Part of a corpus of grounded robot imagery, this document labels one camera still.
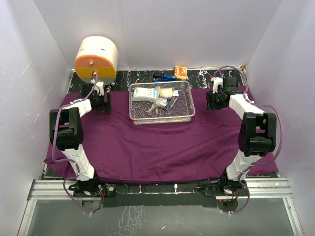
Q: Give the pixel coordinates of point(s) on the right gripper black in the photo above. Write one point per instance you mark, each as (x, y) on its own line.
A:
(211, 104)

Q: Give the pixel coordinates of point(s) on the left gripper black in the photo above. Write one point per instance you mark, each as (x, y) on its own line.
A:
(105, 107)

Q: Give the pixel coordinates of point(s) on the wire mesh metal tray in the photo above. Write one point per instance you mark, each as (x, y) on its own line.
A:
(181, 104)

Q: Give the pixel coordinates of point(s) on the purple cloth wrap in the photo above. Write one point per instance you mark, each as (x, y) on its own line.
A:
(121, 151)

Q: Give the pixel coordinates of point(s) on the round white drawer box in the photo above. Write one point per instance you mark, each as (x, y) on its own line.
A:
(97, 53)

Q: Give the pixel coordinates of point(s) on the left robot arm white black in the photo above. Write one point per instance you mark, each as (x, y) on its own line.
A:
(66, 135)

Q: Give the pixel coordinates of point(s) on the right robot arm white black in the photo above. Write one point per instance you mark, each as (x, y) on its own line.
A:
(257, 136)

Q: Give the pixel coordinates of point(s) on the metal surgical scissors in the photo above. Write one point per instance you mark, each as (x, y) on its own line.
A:
(145, 107)

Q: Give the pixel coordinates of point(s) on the orange small box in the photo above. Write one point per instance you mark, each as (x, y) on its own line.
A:
(181, 73)

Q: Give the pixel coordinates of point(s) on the white gauze packet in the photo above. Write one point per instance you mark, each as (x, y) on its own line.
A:
(145, 94)

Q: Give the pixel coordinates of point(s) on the beige bandage roll packet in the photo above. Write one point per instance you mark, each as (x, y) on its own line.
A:
(166, 92)

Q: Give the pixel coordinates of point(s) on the blue black stapler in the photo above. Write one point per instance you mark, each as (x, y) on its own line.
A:
(162, 77)

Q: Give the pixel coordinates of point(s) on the small blue white packet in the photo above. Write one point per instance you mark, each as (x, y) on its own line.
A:
(163, 102)

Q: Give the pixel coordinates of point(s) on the metal forceps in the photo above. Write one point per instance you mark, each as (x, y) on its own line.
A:
(162, 115)

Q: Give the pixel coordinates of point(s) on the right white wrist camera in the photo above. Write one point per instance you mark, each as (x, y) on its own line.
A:
(217, 84)

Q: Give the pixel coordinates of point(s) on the black base frame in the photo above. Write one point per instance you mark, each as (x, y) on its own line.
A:
(206, 193)

